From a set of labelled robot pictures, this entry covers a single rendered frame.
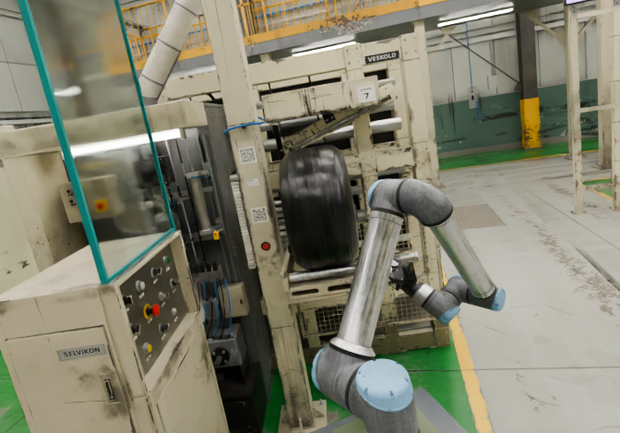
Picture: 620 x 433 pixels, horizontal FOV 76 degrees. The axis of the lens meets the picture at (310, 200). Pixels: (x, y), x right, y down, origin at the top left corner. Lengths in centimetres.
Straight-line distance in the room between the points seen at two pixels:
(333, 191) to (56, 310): 105
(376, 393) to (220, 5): 161
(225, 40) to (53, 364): 138
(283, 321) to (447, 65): 974
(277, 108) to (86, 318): 131
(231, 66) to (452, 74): 962
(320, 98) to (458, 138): 925
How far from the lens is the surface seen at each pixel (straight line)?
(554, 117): 1173
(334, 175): 171
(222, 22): 193
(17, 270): 483
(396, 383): 119
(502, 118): 1138
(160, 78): 231
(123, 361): 138
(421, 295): 167
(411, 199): 128
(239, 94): 188
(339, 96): 211
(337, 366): 131
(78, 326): 139
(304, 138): 224
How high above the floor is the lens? 163
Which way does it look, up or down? 12 degrees down
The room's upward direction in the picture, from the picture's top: 10 degrees counter-clockwise
